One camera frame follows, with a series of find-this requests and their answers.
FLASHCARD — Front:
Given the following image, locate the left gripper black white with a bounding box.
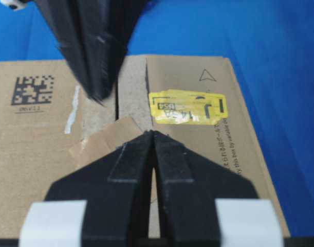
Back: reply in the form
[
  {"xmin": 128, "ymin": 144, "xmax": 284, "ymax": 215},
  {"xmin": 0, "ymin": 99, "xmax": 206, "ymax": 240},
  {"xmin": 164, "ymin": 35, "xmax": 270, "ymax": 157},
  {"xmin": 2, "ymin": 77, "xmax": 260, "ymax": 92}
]
[{"xmin": 0, "ymin": 0, "xmax": 100, "ymax": 103}]

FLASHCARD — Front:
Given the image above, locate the brown cardboard box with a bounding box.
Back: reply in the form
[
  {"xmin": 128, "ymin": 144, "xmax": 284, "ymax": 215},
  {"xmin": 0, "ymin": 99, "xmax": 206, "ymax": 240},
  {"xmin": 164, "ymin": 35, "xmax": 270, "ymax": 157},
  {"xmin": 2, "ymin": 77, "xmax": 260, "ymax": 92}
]
[{"xmin": 0, "ymin": 55, "xmax": 290, "ymax": 238}]

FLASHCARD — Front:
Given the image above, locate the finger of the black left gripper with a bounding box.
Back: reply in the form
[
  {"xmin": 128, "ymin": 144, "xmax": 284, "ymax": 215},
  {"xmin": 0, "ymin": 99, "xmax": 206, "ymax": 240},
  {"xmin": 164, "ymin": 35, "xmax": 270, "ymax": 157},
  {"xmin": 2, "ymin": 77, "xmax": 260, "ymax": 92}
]
[{"xmin": 78, "ymin": 1, "xmax": 148, "ymax": 103}]

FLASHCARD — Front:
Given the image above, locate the yellow label sticker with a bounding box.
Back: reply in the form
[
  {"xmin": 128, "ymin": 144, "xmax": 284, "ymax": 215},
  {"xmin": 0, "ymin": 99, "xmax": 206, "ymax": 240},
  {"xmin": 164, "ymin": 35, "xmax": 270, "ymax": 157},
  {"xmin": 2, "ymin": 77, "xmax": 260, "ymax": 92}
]
[{"xmin": 149, "ymin": 90, "xmax": 228, "ymax": 126}]

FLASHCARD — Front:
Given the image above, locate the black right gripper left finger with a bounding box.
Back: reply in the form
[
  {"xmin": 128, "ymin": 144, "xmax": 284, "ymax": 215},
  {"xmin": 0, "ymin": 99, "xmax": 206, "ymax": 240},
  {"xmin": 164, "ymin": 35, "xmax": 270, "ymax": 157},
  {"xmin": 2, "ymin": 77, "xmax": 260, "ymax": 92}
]
[{"xmin": 45, "ymin": 131, "xmax": 154, "ymax": 246}]

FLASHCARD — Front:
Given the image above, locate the blue table cloth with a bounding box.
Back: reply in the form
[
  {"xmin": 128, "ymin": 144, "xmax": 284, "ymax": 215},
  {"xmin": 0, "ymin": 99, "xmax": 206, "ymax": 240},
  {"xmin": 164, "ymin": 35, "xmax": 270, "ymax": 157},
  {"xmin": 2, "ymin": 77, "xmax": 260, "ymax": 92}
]
[{"xmin": 0, "ymin": 1, "xmax": 314, "ymax": 246}]

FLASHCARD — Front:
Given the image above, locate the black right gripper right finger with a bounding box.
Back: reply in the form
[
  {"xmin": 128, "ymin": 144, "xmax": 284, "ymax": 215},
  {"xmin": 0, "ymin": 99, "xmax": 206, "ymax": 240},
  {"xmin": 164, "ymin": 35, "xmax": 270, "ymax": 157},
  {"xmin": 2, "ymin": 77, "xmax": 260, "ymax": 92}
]
[{"xmin": 153, "ymin": 131, "xmax": 258, "ymax": 246}]

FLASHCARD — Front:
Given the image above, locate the brown tape strip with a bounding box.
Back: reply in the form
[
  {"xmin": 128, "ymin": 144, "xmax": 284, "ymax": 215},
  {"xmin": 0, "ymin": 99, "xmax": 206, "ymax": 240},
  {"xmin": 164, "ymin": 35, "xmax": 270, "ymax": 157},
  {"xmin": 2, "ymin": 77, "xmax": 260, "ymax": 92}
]
[{"xmin": 69, "ymin": 115, "xmax": 160, "ymax": 238}]

